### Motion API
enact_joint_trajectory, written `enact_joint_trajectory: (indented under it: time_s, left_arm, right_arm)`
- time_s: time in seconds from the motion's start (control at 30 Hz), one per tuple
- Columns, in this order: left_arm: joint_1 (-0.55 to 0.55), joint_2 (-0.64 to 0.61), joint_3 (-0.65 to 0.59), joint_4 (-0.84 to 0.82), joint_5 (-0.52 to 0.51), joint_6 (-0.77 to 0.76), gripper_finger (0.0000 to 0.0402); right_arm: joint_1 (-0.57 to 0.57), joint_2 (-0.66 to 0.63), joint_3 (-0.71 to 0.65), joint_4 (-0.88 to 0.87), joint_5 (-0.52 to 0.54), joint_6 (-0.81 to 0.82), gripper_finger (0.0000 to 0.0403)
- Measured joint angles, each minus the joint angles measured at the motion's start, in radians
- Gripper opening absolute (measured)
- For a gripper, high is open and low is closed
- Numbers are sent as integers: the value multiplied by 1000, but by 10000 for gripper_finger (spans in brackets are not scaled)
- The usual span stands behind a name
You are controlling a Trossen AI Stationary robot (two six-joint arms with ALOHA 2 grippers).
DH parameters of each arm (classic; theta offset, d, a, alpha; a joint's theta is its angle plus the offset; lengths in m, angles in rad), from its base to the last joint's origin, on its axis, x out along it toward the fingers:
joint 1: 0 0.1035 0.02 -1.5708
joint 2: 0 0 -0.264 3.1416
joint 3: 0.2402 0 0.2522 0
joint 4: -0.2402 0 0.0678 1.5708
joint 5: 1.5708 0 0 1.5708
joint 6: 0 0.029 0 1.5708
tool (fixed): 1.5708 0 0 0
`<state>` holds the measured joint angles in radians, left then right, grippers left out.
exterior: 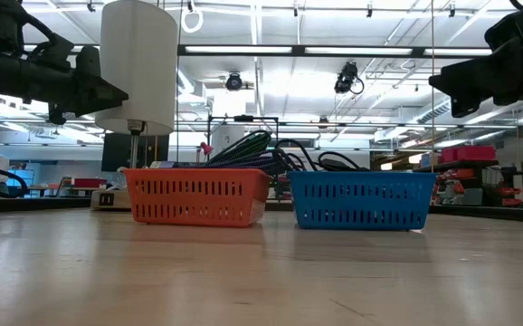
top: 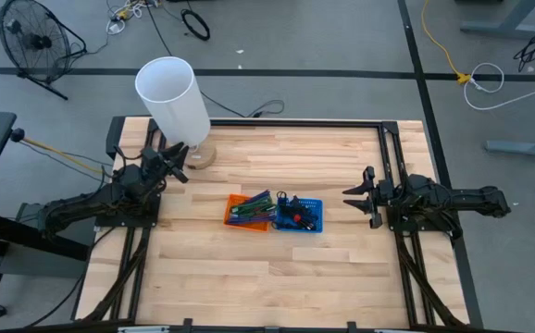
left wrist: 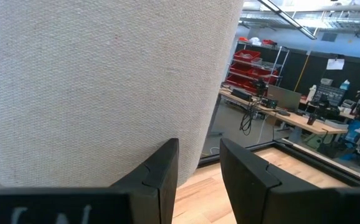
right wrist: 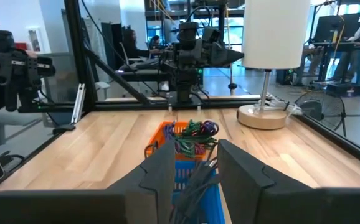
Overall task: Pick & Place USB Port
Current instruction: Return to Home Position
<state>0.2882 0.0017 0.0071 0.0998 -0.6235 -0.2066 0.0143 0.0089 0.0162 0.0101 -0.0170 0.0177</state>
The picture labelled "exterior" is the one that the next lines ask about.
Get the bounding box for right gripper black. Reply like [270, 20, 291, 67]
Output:
[428, 3, 523, 118]

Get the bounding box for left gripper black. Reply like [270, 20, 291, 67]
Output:
[30, 35, 129, 126]

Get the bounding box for green braided USB cable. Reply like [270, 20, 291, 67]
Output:
[215, 138, 275, 168]
[204, 129, 273, 167]

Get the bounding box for black cable with red strap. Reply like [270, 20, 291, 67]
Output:
[283, 151, 310, 173]

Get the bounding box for white shade lamp, wooden base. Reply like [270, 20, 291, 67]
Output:
[90, 0, 179, 212]

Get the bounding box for black monitor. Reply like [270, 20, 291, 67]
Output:
[100, 131, 171, 173]

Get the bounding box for rack with grey orange bins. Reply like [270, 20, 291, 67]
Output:
[413, 144, 523, 208]

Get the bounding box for red flat bin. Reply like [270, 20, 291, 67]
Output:
[73, 177, 108, 189]

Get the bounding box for pink clip lamp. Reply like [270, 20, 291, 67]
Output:
[195, 141, 214, 164]

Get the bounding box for orange plastic slotted basket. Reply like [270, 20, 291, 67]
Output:
[122, 168, 272, 228]

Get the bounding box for blue plastic slotted basket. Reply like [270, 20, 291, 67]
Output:
[287, 169, 439, 233]

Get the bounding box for white lamp cord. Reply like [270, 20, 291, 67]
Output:
[105, 166, 131, 192]

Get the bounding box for white hanging cord loop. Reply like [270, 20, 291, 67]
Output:
[180, 7, 205, 34]

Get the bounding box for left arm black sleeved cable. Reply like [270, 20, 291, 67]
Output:
[0, 159, 31, 199]

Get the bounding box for black ceiling camera with cable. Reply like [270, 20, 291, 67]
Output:
[333, 60, 366, 96]

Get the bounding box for black aluminium table frame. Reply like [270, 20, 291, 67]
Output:
[0, 194, 523, 224]

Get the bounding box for black dome ceiling camera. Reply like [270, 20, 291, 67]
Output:
[224, 71, 244, 92]

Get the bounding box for white wall-mounted machine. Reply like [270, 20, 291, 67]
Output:
[210, 124, 246, 159]

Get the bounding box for black cables in baskets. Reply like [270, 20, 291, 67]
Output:
[206, 114, 281, 169]

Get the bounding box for black overhead frame beam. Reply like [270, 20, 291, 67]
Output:
[21, 43, 493, 58]

